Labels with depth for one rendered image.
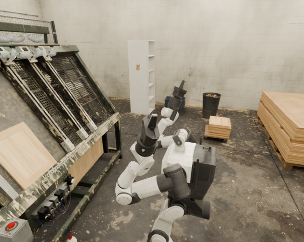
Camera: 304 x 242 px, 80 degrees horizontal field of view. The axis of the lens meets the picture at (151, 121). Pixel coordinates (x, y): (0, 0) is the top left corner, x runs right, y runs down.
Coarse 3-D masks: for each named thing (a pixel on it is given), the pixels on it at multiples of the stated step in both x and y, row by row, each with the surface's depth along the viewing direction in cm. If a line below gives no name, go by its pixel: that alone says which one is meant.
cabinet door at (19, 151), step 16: (16, 128) 160; (0, 144) 145; (16, 144) 155; (32, 144) 166; (0, 160) 140; (16, 160) 149; (32, 160) 160; (48, 160) 172; (16, 176) 144; (32, 176) 154
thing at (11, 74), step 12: (12, 48) 167; (0, 60) 170; (12, 60) 176; (12, 72) 176; (24, 84) 180; (24, 96) 180; (36, 108) 182; (48, 120) 185; (60, 132) 191; (72, 144) 197
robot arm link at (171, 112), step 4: (168, 104) 133; (172, 104) 130; (164, 108) 133; (168, 108) 134; (172, 108) 131; (176, 108) 129; (164, 112) 131; (168, 112) 132; (172, 112) 130; (176, 112) 130; (164, 116) 134; (168, 116) 133; (172, 116) 130; (172, 120) 131
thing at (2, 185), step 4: (0, 176) 134; (0, 180) 133; (4, 180) 135; (0, 184) 132; (4, 184) 134; (8, 184) 136; (0, 188) 132; (4, 188) 133; (8, 188) 135; (12, 188) 137; (4, 192) 133; (8, 192) 134; (12, 192) 136; (16, 192) 138; (8, 196) 134; (12, 196) 135; (16, 196) 137
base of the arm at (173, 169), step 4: (176, 164) 97; (164, 168) 98; (168, 168) 95; (172, 168) 91; (176, 168) 89; (180, 168) 90; (164, 172) 91; (168, 172) 89; (172, 172) 88; (176, 172) 89; (188, 192) 89; (172, 196) 93; (176, 196) 89; (180, 196) 88; (184, 196) 88
